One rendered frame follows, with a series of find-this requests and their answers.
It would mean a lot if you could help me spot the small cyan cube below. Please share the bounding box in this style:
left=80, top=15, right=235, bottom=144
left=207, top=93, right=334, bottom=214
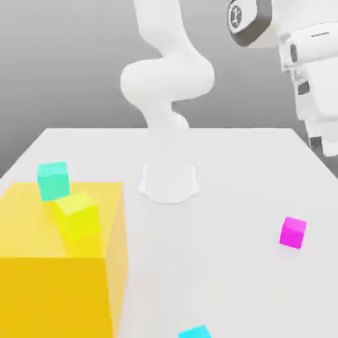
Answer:
left=177, top=324, right=213, bottom=338

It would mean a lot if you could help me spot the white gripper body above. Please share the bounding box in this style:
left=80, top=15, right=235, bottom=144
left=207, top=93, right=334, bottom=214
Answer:
left=292, top=61, right=338, bottom=125

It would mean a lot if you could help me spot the small yellow cube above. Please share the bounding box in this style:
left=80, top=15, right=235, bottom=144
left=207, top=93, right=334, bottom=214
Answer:
left=54, top=190, right=100, bottom=242

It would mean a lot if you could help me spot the small magenta cube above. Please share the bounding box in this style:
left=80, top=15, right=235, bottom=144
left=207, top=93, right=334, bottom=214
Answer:
left=279, top=216, right=308, bottom=250

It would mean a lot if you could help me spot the small turquoise cube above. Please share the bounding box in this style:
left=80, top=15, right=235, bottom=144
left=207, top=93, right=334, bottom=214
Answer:
left=36, top=161, right=71, bottom=203

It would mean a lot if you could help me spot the large yellow box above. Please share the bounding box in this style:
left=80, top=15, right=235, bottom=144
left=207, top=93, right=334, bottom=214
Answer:
left=0, top=181, right=129, bottom=338

